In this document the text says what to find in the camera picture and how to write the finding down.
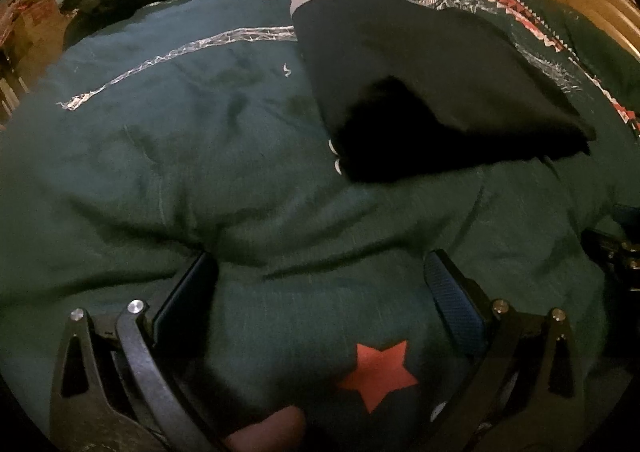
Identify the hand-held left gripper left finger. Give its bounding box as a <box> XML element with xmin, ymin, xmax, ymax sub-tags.
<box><xmin>50</xmin><ymin>249</ymin><xmax>221</xmax><ymax>452</ymax></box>

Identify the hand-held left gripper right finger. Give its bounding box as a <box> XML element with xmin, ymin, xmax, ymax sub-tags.
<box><xmin>422</xmin><ymin>248</ymin><xmax>588</xmax><ymax>452</ymax></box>

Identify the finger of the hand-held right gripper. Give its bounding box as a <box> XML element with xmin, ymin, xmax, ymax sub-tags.
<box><xmin>614</xmin><ymin>205</ymin><xmax>640</xmax><ymax>229</ymax></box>
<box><xmin>580</xmin><ymin>228</ymin><xmax>640</xmax><ymax>294</ymax></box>

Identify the black garment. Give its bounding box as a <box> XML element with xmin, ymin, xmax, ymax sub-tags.
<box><xmin>289</xmin><ymin>0</ymin><xmax>598</xmax><ymax>185</ymax></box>

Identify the person's left hand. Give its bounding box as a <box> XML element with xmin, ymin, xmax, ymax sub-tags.
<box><xmin>222</xmin><ymin>404</ymin><xmax>307</xmax><ymax>452</ymax></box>

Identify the green printed blanket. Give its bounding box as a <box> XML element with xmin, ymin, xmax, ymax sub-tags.
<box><xmin>0</xmin><ymin>0</ymin><xmax>640</xmax><ymax>452</ymax></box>

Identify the pile of household clutter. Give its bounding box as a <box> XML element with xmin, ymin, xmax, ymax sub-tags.
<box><xmin>0</xmin><ymin>0</ymin><xmax>76</xmax><ymax>120</ymax></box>

